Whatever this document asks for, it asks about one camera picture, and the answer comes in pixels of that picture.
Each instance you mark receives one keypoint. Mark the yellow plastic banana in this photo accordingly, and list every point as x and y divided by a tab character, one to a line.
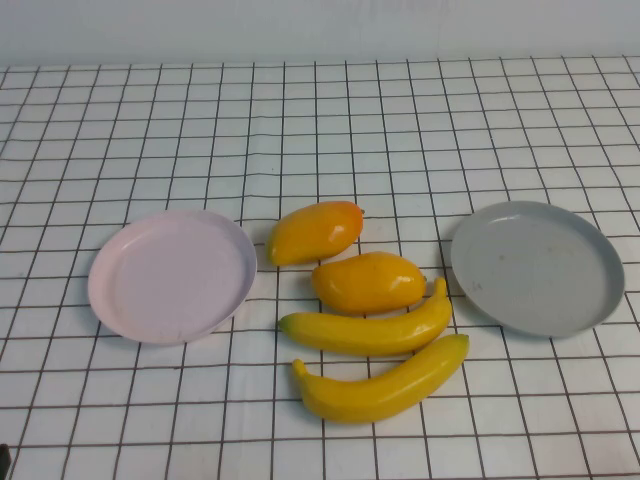
380	392

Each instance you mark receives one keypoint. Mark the pink round plate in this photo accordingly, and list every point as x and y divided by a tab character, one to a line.
170	280

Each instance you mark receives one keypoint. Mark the grey round plate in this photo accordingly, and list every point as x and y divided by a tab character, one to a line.
537	270

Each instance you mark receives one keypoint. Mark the mango with orange blush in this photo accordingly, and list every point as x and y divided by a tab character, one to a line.
315	232

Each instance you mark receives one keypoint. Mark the white black-grid tablecloth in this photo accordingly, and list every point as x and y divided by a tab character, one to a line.
320	125

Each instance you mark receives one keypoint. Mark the yellow banana with green tip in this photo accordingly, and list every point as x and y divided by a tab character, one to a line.
350	332

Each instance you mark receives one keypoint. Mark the plain yellow mango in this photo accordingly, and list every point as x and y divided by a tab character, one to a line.
367	282

